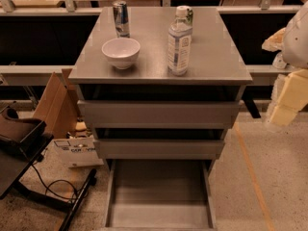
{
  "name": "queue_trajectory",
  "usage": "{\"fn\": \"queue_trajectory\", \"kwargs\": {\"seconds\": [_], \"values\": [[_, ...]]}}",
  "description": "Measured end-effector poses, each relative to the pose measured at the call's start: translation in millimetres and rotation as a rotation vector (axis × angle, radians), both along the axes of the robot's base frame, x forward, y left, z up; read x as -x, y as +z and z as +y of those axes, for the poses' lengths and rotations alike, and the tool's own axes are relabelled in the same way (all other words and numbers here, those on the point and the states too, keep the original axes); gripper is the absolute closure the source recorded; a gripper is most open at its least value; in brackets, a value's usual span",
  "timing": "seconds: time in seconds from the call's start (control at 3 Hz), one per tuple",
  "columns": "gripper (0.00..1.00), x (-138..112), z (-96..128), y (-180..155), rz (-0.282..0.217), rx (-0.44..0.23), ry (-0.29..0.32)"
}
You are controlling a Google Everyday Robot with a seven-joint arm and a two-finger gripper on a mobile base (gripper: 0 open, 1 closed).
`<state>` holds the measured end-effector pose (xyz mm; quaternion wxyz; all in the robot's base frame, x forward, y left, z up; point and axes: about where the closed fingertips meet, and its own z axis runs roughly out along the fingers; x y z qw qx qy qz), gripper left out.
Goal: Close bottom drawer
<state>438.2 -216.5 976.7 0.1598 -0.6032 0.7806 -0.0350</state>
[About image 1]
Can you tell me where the brown cardboard box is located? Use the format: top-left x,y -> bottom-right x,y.
33,68 -> 80,139

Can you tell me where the grey drawer cabinet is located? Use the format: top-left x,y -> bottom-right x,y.
67,6 -> 253,171

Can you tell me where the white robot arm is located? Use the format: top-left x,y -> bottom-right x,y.
262,2 -> 308,131

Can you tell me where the black side table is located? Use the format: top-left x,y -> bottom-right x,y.
0,133 -> 96,231

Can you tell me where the grey drawer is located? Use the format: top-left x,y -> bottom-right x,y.
93,139 -> 224,160
78,100 -> 240,129
103,160 -> 218,231

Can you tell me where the black cable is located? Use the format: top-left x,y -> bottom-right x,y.
30,162 -> 85,201

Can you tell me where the grey bottom drawer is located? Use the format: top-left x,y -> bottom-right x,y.
103,160 -> 218,231

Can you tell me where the silver blue drink can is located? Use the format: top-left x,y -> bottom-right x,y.
113,1 -> 130,38

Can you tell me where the clear plastic water bottle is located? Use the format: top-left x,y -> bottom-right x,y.
167,6 -> 193,76

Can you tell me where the grey metal shelf rail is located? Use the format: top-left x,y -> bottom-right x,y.
0,65 -> 74,86

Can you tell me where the white ceramic bowl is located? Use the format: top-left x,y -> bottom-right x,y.
101,38 -> 141,69

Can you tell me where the white printed carton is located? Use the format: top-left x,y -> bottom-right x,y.
53,138 -> 103,167

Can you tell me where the grey top drawer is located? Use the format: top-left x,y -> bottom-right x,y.
78,100 -> 240,129

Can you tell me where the grey middle drawer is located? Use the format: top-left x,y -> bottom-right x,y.
93,139 -> 224,160

